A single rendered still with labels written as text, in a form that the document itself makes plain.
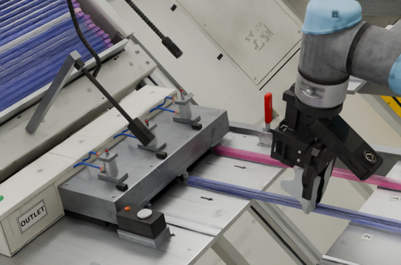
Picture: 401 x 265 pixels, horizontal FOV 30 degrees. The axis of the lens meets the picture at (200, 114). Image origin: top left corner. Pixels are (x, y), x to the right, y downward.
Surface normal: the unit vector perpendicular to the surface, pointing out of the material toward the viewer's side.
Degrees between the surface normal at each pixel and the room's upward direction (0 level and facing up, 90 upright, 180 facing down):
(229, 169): 44
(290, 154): 90
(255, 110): 90
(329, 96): 124
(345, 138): 87
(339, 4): 59
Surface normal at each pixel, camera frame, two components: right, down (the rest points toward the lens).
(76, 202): -0.57, 0.44
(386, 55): -0.46, -0.10
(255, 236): 0.47, -0.53
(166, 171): 0.81, 0.13
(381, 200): -0.16, -0.89
